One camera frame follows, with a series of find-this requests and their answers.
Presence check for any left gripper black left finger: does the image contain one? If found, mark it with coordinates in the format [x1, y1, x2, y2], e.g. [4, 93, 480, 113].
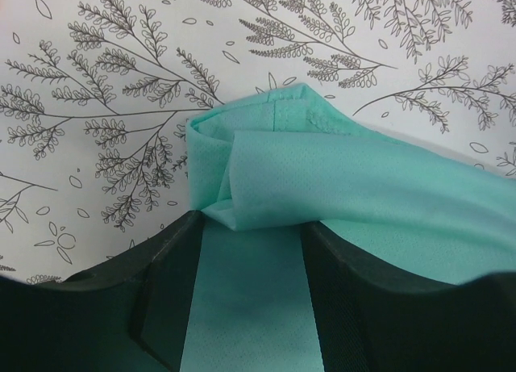
[1, 211, 202, 371]

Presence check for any teal t shirt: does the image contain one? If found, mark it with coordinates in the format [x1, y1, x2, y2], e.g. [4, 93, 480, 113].
[181, 85, 515, 371]

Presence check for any floral table mat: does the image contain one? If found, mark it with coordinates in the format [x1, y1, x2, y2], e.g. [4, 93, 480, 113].
[1, 0, 515, 285]

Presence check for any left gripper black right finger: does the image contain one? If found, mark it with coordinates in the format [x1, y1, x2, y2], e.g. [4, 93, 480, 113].
[301, 222, 515, 371]

